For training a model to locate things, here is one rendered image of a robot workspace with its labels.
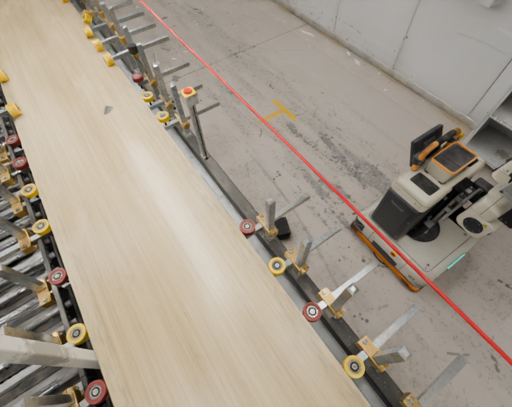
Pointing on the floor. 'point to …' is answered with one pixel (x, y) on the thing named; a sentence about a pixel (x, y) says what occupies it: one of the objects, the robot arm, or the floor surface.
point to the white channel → (36, 353)
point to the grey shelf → (506, 118)
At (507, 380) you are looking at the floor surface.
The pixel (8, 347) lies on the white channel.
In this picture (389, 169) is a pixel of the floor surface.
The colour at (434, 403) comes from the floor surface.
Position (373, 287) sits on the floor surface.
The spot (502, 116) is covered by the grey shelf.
